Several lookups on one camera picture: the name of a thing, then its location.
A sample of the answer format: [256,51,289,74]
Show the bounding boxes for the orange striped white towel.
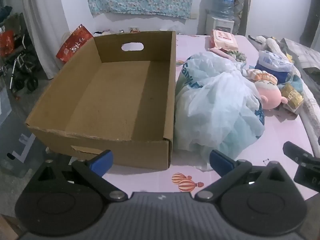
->
[241,68,278,83]

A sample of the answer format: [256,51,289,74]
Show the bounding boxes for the folded stroller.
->
[0,25,40,94]

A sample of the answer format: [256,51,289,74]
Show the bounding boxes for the white plastic bag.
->
[174,52,266,170]

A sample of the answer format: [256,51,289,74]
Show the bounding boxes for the patterned board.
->
[234,0,253,37]

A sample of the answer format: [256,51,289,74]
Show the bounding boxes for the cream knitted blanket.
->
[257,36,320,130]

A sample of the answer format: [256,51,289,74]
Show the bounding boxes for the red plastic bag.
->
[0,30,15,57]

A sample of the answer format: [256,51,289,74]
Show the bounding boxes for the blue tissue pack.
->
[254,50,295,84]

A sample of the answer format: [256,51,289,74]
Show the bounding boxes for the pink wet wipes pack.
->
[209,29,239,51]

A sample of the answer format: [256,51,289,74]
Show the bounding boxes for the light blue square pouch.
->
[287,74,304,93]

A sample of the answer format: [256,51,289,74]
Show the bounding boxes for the pink plush doll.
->
[254,79,288,110]

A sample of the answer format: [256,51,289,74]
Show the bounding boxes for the green patterned soft item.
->
[226,50,247,62]

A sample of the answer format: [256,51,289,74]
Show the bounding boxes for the red gift bag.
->
[55,24,93,64]

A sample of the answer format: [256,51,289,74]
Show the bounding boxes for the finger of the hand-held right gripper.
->
[283,141,317,167]

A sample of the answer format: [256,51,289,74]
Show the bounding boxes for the brown cardboard box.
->
[25,30,177,172]

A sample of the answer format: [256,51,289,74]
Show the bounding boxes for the white water dispenser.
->
[206,14,235,35]

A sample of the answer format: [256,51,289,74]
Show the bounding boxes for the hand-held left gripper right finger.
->
[194,149,297,203]

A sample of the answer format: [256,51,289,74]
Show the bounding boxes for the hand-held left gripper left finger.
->
[30,150,128,202]

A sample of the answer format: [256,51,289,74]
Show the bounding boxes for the gold foil packet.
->
[280,83,304,113]

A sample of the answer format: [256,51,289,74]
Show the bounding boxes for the white curtain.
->
[20,0,69,80]

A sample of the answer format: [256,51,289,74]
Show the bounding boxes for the grey quilt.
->
[280,38,320,74]

